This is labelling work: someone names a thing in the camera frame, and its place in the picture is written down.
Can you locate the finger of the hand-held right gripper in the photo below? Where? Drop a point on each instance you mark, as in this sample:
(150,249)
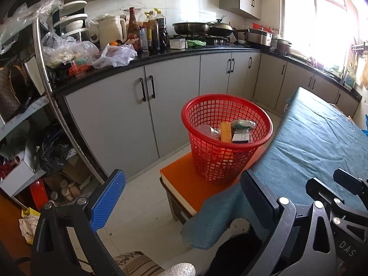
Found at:
(349,179)
(322,188)

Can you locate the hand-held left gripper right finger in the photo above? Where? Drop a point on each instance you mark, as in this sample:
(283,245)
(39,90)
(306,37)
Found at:
(256,201)

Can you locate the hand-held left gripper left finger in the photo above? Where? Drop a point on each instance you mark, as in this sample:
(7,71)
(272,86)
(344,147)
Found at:
(109,198)

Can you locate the white medicine box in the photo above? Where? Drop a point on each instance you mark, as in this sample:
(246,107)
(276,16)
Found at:
(241,136)

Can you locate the red plastic basket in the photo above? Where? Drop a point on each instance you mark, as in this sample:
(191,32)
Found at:
(207,155)

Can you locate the orange box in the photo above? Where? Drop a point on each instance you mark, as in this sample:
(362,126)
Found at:
(226,132)

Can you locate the white printed paper packet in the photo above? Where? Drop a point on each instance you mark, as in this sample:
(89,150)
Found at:
(243,124)

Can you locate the group of small jars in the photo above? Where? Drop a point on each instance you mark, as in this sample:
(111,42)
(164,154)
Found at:
(67,191)

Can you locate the brown cardboard box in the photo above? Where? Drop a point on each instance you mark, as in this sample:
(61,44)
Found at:
(76,169)

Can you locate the blue towel tablecloth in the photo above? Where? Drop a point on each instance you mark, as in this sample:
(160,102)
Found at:
(310,138)

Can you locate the blue plastic bag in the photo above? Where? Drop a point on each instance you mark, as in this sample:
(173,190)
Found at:
(365,129)

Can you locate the dark cloth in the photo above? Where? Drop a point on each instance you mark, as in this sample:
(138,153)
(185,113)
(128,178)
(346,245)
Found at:
(235,256)

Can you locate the red plastic item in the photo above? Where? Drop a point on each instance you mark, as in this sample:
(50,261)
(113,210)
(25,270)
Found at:
(38,194)

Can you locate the black plastic bag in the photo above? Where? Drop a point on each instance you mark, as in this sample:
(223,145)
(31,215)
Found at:
(54,152)

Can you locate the brown striped cloth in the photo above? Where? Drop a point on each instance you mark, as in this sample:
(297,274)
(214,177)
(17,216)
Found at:
(138,264)

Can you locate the orange stool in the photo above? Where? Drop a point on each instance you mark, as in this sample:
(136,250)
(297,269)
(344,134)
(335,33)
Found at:
(184,175)

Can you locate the yellow white cloth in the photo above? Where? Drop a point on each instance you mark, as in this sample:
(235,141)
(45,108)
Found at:
(28,227)

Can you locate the white cardboard box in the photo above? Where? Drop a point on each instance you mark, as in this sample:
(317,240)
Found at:
(17,172)

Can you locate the white knit cloth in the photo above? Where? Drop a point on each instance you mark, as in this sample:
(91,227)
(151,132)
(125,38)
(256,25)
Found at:
(178,270)

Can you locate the teal white container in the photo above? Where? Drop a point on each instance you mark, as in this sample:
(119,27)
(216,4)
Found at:
(349,79)

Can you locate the hanging cutting board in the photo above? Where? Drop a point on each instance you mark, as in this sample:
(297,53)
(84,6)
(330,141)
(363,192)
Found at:
(362,70)

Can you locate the grey base cabinets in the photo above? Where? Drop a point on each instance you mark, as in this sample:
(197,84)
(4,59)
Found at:
(172,97)

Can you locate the red orange packets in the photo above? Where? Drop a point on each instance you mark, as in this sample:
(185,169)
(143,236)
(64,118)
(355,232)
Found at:
(79,68)

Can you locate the steel storage rack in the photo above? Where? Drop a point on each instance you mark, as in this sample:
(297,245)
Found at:
(43,72)

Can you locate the brown patterned handbag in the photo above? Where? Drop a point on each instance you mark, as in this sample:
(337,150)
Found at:
(13,92)

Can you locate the dark clay pot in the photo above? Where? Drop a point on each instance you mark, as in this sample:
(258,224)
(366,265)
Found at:
(284,47)

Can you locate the kitchen window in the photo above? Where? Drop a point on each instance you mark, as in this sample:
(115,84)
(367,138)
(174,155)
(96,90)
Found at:
(316,28)

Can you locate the black kitchen countertop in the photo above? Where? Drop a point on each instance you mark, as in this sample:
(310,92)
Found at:
(172,54)

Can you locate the steel cooker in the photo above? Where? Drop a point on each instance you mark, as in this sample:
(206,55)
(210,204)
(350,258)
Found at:
(258,38)

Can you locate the gas stove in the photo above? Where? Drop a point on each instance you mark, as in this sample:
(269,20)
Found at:
(218,40)

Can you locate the white electric kettle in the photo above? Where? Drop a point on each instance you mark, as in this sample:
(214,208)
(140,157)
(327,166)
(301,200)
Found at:
(110,31)

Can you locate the red label sauce bottle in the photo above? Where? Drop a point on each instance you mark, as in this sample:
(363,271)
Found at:
(133,33)

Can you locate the green cloth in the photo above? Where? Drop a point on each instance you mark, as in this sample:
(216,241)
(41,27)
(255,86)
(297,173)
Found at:
(197,43)

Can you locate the small white box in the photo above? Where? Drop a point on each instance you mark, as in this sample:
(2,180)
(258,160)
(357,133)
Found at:
(177,43)

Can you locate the red plastic basin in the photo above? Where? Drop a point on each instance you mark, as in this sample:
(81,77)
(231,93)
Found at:
(263,27)

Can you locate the black wok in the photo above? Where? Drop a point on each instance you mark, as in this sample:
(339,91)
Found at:
(220,29)

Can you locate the dark soy sauce bottle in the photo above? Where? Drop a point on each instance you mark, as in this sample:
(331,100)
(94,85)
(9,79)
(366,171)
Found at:
(161,26)

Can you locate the white plate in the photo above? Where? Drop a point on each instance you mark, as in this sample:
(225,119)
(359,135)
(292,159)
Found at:
(74,4)
(70,20)

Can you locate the black frying pan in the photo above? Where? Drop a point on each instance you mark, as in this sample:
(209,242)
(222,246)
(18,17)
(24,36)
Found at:
(191,28)

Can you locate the clear plastic wrap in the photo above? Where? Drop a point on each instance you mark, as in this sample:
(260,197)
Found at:
(28,14)

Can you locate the metal hook rail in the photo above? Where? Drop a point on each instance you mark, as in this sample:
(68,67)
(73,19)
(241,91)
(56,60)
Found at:
(359,47)

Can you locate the grey wall cabinet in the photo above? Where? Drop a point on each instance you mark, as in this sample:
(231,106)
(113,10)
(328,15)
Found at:
(244,1)

